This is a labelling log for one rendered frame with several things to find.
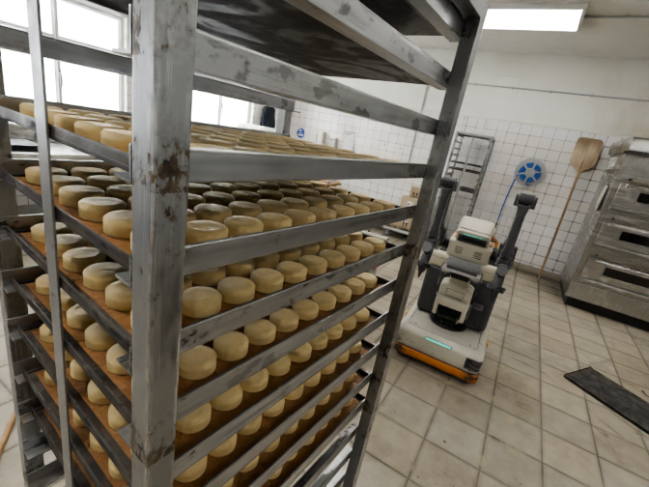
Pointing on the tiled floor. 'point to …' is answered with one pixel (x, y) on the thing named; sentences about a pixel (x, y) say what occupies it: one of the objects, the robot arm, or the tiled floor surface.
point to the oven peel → (588, 147)
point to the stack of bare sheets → (612, 396)
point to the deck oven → (614, 242)
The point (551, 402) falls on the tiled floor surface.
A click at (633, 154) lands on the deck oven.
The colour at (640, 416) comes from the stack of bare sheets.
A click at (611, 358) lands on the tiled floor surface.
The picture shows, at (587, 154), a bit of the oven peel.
